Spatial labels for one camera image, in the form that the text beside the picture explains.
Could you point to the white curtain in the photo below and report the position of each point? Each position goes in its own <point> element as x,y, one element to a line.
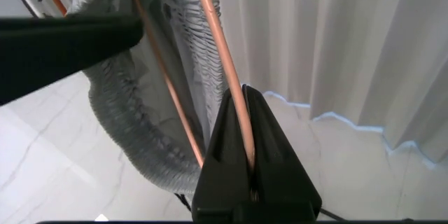
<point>315,42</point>

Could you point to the pink clothes hanger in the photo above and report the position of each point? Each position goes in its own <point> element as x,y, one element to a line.
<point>225,56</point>

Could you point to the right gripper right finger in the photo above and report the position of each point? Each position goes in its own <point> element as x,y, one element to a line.
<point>283,182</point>

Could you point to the pale grey shorts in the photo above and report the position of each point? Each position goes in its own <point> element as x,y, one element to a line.
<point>115,112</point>

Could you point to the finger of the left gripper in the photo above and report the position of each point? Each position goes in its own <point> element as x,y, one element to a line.
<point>52,49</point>

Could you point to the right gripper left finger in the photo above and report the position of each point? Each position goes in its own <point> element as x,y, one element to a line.
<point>224,175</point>

